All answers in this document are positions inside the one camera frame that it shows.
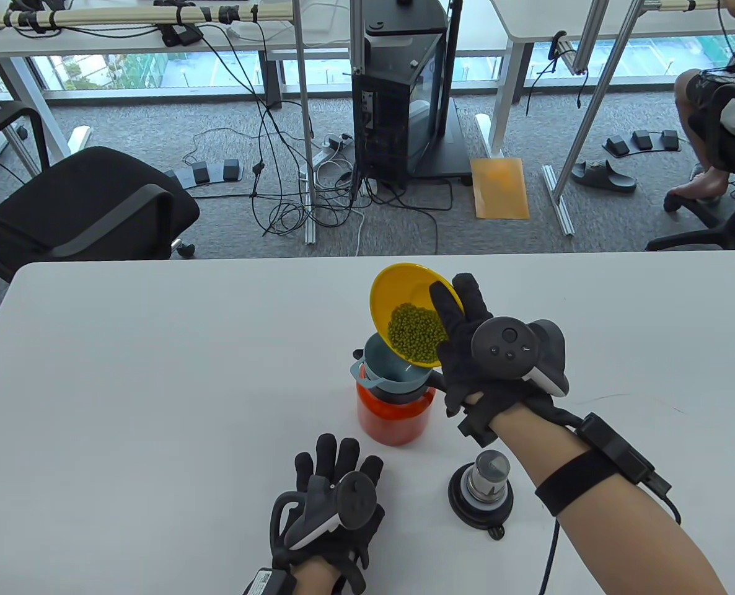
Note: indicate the person's left hand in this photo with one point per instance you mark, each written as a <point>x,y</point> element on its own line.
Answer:
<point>326,462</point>

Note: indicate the person's right hand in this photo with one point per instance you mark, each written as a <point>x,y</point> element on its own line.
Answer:
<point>460,347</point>

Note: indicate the pile of green mung beans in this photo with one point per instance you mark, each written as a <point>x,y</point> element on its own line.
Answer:
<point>417,334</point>

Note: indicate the red hot water kettle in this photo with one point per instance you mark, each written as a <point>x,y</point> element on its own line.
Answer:
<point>392,421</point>

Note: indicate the blue-grey plastic funnel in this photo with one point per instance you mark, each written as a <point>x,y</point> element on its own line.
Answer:
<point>380,369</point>

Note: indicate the yellow plastic bowl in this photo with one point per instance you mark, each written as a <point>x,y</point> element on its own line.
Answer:
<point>398,288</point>

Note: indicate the black and steel kettle lid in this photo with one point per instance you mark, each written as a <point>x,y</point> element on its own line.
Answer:
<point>488,480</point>

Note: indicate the person's left forearm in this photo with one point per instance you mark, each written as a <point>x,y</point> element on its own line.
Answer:
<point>318,581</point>

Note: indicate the person's right forearm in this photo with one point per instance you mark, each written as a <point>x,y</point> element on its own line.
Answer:
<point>621,545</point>

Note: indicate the black handheld controller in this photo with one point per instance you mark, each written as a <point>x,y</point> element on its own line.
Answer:
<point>510,347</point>
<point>352,502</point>

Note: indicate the black sensor box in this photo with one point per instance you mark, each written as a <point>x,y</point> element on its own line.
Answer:
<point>269,584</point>
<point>609,446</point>

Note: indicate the black pole stand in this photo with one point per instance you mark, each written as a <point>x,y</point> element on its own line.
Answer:
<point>454,142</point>

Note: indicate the black slipper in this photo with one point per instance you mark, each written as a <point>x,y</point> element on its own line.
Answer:
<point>603,176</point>

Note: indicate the white power strip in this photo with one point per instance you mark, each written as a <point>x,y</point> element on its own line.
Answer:
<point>327,150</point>

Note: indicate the black computer tower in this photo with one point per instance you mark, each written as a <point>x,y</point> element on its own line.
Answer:
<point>386,111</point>

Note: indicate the black foot pedal set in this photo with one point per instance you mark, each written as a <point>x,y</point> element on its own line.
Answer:
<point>640,139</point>
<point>201,172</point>

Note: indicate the black office chair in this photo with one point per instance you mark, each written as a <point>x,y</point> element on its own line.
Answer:
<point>82,198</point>
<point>714,232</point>

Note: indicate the white desk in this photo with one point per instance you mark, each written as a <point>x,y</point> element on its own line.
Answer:
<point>528,18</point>
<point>95,42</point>

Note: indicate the black power adapter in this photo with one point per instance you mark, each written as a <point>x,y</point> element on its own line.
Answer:
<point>178,35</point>

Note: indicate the aluminium frame post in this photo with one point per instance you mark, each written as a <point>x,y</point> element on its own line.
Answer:
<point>356,37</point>
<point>304,124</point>
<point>597,93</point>

